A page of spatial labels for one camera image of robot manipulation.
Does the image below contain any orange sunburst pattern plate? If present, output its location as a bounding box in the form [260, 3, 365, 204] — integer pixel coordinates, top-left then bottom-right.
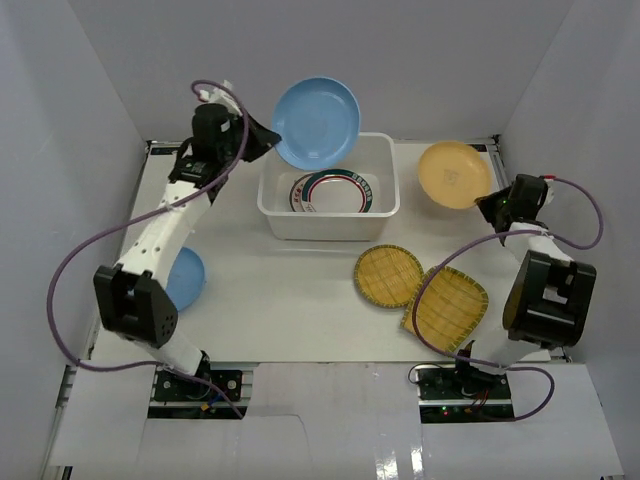
[289, 173, 312, 213]

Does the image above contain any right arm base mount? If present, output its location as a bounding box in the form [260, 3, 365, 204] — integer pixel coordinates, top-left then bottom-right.
[407, 360, 515, 425]

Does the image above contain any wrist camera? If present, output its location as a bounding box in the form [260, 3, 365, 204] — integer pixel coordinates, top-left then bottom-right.
[206, 80, 242, 116]
[542, 175, 556, 206]

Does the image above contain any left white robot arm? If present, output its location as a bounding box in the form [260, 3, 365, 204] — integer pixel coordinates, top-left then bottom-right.
[93, 103, 281, 399]

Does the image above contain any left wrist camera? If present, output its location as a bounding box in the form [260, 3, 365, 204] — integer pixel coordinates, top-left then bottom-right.
[206, 80, 242, 116]

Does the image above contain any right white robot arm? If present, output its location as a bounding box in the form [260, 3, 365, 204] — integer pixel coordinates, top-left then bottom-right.
[451, 174, 597, 399]

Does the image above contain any rectangular bamboo tray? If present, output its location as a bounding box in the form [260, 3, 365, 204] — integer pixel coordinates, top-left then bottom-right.
[417, 266, 489, 353]

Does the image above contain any round bamboo tray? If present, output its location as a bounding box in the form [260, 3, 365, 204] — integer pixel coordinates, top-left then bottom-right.
[353, 244, 424, 309]

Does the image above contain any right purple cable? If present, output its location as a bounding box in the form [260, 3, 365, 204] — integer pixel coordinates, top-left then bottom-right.
[407, 177, 604, 424]

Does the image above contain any yellow plastic plate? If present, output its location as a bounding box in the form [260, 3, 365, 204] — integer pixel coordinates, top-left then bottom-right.
[418, 141, 492, 210]

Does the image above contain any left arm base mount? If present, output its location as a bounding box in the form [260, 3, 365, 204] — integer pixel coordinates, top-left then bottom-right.
[147, 369, 249, 420]

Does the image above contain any light blue plate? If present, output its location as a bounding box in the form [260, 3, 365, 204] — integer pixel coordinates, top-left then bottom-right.
[165, 247, 206, 312]
[271, 76, 361, 171]

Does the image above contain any white green-rimmed plate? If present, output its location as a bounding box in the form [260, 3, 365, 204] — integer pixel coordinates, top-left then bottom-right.
[301, 168, 373, 214]

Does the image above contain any white plastic bin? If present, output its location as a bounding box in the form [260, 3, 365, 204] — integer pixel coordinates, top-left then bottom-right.
[257, 133, 400, 241]

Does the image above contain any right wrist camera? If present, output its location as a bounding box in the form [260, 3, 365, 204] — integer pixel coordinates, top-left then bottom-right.
[542, 175, 556, 206]

